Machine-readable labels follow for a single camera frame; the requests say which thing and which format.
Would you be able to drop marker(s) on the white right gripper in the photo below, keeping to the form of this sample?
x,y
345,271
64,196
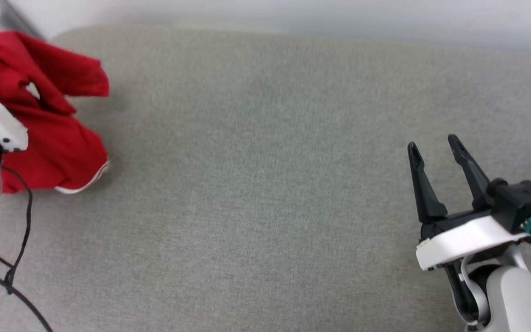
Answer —
x,y
468,237

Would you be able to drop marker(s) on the red garment with white trim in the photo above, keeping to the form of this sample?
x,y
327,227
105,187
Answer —
x,y
62,138

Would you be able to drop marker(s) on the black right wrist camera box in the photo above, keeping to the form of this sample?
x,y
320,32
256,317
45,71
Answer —
x,y
519,203

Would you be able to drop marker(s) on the dark grey background object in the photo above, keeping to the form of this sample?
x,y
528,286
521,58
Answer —
x,y
14,18

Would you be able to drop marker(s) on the grey fabric sofa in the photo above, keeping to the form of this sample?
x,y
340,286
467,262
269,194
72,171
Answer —
x,y
265,184

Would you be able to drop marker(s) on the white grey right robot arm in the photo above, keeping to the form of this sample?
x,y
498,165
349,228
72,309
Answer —
x,y
514,299

